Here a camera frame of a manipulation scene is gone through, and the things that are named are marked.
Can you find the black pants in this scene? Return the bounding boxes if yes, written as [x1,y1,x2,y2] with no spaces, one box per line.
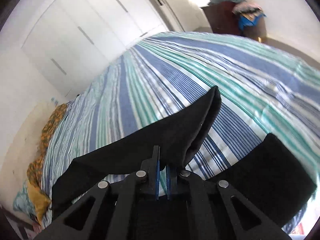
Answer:
[52,87,316,226]

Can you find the mustard yellow knit cushion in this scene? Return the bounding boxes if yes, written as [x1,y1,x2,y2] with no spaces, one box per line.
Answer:
[27,181,51,225]

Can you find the orange floral green blanket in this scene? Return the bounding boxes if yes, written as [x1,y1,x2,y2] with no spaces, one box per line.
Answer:
[27,103,68,188]

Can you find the teal floral pillow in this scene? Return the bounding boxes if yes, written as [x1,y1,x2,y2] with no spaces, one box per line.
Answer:
[12,180,37,222]

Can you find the cream padded headboard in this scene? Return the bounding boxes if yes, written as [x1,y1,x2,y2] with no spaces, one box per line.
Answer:
[1,101,57,209]

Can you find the striped blue green bedspread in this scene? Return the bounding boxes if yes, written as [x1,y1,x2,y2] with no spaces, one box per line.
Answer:
[39,31,320,234]

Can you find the white wardrobe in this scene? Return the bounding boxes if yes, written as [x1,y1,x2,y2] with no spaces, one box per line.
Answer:
[22,0,167,100]

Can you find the dark wooden cabinet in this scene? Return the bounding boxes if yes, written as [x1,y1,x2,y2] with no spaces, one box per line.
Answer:
[201,1,267,42]

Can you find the pile of clothes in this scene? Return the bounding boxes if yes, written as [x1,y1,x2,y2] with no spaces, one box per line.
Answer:
[208,0,266,31]

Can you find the white door with handle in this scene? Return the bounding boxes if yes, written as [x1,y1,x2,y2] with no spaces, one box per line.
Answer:
[149,0,212,33]

